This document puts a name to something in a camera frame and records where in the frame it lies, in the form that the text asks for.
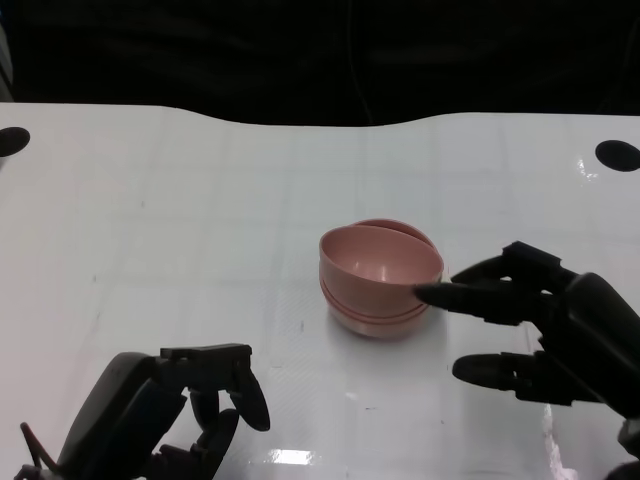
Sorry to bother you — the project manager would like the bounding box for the thin red wrist wire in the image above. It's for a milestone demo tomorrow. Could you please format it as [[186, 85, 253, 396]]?
[[19, 422, 61, 474]]

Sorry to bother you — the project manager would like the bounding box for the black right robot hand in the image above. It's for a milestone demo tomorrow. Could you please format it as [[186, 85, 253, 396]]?
[[414, 241, 640, 422]]

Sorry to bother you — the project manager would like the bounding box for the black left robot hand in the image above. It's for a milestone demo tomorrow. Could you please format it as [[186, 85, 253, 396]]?
[[54, 342, 272, 480]]

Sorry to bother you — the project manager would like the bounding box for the black table grommet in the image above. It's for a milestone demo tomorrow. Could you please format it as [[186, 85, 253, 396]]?
[[594, 139, 640, 174], [0, 126, 31, 156]]

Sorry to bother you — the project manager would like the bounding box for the pink plastic bowl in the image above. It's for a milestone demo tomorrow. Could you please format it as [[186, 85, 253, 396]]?
[[324, 292, 431, 343], [318, 224, 445, 317], [319, 218, 441, 324]]

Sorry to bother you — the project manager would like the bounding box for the grey background object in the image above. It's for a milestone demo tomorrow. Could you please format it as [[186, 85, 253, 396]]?
[[0, 47, 14, 99]]

